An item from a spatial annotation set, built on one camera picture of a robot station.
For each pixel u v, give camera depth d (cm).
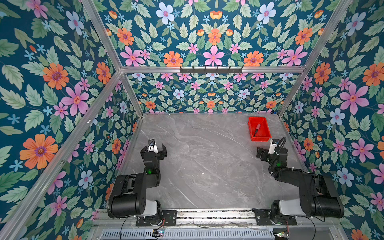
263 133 110
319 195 49
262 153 84
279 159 70
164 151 84
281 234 70
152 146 76
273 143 81
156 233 72
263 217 73
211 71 93
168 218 74
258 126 108
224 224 72
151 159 68
